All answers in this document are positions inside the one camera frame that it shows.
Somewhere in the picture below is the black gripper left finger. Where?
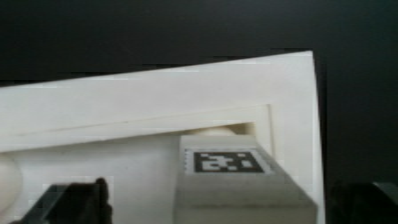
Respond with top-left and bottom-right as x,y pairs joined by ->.
31,177 -> 113,224

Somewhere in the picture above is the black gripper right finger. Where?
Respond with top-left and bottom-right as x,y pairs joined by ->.
330,182 -> 398,224

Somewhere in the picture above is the white table leg with tag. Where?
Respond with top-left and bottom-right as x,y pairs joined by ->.
174,135 -> 317,224

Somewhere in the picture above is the white square tabletop part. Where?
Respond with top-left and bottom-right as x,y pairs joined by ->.
0,52 -> 323,224

